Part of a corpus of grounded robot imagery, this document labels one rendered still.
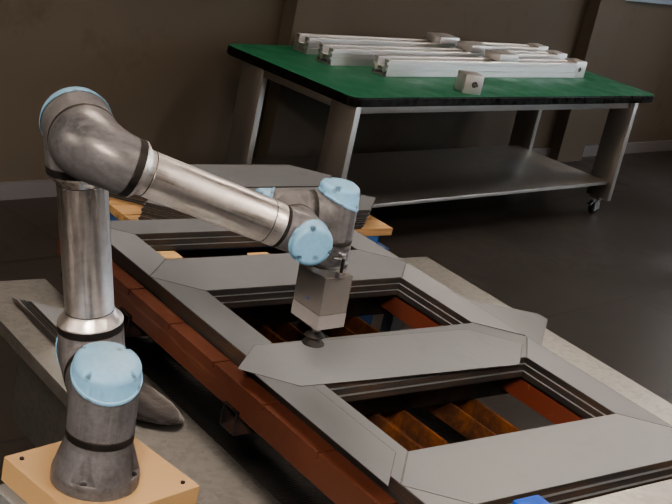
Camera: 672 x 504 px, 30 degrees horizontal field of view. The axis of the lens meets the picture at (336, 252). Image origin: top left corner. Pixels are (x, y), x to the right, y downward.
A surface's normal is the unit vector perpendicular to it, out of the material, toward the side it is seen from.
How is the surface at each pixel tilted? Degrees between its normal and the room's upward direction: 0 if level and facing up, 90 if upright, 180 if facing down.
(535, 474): 0
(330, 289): 89
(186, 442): 0
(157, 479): 2
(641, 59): 90
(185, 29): 90
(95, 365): 8
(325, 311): 89
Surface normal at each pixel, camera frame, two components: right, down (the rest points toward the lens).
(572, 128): 0.69, 0.36
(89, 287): 0.29, 0.38
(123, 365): 0.21, -0.87
